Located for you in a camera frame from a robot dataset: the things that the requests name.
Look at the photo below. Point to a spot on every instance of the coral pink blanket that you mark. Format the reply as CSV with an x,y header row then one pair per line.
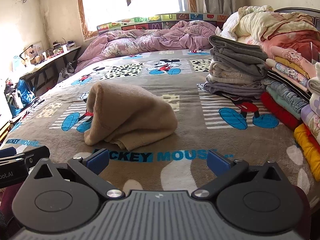
x,y
292,42

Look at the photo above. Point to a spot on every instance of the dark bed headboard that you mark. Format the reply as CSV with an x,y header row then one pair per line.
x,y
300,11

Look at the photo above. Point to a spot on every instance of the colourful alphabet foam panel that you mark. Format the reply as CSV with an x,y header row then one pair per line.
x,y
155,23

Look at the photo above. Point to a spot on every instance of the window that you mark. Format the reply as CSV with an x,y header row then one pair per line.
x,y
135,0

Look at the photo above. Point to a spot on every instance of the purple floral quilt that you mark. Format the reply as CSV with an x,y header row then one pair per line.
x,y
150,40

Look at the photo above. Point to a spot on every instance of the clutter of desk items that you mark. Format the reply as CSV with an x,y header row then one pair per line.
x,y
58,47

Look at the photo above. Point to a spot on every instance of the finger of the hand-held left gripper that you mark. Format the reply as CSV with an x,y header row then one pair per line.
x,y
35,155
7,153

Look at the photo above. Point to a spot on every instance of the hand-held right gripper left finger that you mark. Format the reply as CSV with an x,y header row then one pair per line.
x,y
96,161

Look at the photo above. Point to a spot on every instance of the beige knit sweater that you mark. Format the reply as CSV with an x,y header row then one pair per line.
x,y
130,110

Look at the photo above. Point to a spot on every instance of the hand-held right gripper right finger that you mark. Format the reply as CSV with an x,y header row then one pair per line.
x,y
217,161

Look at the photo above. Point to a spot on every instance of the stack of grey folded clothes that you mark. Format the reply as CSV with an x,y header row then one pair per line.
x,y
237,67

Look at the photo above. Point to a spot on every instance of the blue bag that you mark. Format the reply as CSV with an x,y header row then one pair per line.
x,y
25,95

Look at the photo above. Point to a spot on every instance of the cream quilt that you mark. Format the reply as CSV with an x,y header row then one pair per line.
x,y
270,22

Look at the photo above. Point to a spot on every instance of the cartoon printed blanket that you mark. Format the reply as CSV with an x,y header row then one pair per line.
x,y
190,120

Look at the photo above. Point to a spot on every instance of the black-legged desk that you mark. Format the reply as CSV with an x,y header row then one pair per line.
x,y
50,61

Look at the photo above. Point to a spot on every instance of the desk lamp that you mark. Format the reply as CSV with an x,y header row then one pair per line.
x,y
25,52

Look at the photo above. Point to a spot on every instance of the row of colourful folded clothes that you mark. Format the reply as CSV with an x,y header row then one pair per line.
x,y
287,92

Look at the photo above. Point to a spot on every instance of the grey cloth on floor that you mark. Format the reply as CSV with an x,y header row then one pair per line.
x,y
66,71

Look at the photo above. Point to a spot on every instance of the white quilt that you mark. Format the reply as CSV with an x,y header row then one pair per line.
x,y
228,26

